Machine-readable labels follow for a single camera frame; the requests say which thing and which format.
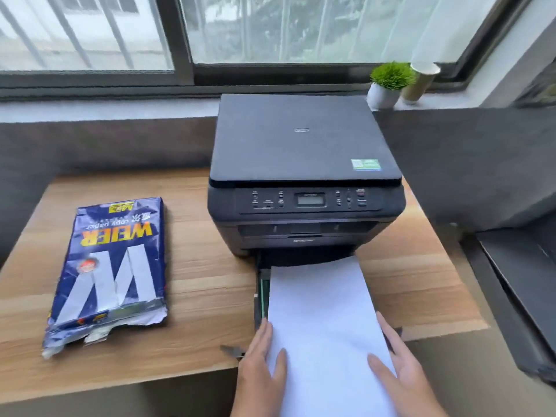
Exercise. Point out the person's right hand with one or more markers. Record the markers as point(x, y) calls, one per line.
point(408, 386)

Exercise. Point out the person's left hand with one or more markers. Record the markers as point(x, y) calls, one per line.
point(256, 377)

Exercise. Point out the black printer tray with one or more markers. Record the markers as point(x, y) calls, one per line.
point(262, 295)

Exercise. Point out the white paper sheets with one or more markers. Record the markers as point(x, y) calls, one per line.
point(326, 321)

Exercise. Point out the blue copy paper ream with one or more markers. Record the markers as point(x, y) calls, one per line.
point(108, 264)

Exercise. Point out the black printer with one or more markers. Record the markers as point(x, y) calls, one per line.
point(299, 143)

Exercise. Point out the black cabinet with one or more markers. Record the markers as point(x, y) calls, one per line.
point(521, 290)

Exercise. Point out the green plant in white pot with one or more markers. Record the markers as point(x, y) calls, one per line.
point(386, 84)

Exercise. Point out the beige paper cup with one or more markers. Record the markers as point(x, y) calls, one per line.
point(419, 82)

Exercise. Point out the metal window grille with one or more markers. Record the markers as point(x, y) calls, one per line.
point(78, 34)

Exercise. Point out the grey window frame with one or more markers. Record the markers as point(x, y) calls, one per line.
point(182, 47)

